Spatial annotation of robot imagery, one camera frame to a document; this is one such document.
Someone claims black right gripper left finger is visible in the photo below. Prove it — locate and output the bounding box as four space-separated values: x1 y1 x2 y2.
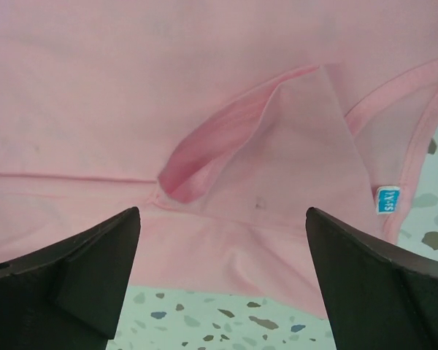
0 207 141 350

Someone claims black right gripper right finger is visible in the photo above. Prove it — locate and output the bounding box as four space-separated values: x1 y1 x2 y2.
305 208 438 350

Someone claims pink t shirt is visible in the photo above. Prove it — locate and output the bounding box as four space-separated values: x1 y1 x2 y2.
0 1 438 317

